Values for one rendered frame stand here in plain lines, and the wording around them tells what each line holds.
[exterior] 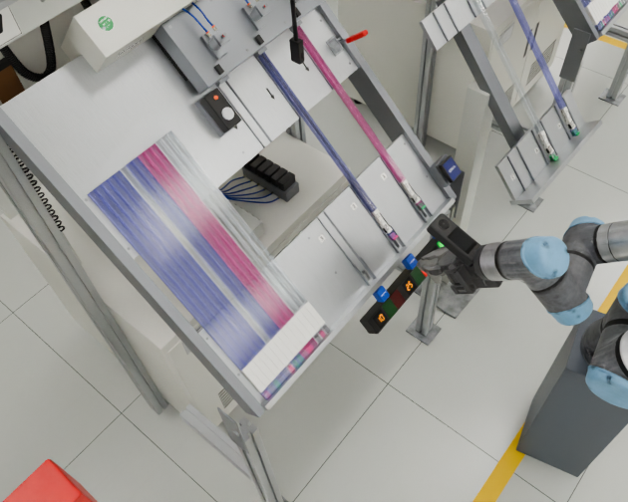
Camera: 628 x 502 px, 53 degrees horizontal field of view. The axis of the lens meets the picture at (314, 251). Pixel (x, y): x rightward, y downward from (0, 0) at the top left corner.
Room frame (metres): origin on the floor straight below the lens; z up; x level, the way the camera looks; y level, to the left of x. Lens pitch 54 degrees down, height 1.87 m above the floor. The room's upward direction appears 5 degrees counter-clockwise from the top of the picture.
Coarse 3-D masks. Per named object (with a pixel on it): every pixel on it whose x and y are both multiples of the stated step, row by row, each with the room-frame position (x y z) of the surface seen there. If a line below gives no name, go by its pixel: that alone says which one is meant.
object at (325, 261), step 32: (384, 160) 0.99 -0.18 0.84; (416, 160) 1.02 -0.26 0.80; (352, 192) 0.90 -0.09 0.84; (384, 192) 0.93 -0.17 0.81; (416, 192) 0.95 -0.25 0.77; (320, 224) 0.82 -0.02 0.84; (352, 224) 0.84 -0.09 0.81; (416, 224) 0.89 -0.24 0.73; (288, 256) 0.75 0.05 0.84; (320, 256) 0.77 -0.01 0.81; (352, 256) 0.79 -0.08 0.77; (384, 256) 0.80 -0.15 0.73; (320, 288) 0.71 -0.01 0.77; (352, 288) 0.73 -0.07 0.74
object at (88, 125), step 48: (144, 48) 1.01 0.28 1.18; (288, 48) 1.12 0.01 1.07; (48, 96) 0.88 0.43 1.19; (96, 96) 0.91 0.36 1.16; (144, 96) 0.93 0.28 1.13; (192, 96) 0.97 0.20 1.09; (240, 96) 1.00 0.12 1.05; (48, 144) 0.81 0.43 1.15; (96, 144) 0.83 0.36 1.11; (144, 144) 0.86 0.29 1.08; (192, 144) 0.88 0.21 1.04; (240, 144) 0.91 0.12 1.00
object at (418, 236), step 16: (448, 208) 0.93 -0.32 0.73; (416, 240) 0.84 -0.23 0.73; (400, 256) 0.80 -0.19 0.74; (384, 272) 0.76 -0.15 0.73; (368, 288) 0.73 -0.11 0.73; (352, 304) 0.70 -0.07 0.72; (320, 352) 0.59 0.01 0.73; (304, 368) 0.55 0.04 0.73; (288, 384) 0.52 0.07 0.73; (272, 400) 0.49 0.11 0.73
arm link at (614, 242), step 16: (576, 224) 0.73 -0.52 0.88; (592, 224) 0.72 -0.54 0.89; (608, 224) 0.69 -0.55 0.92; (624, 224) 0.67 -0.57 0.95; (576, 240) 0.69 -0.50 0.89; (592, 240) 0.68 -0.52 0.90; (608, 240) 0.66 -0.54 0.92; (624, 240) 0.64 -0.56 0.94; (592, 256) 0.66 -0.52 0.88; (608, 256) 0.64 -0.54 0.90; (624, 256) 0.63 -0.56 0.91
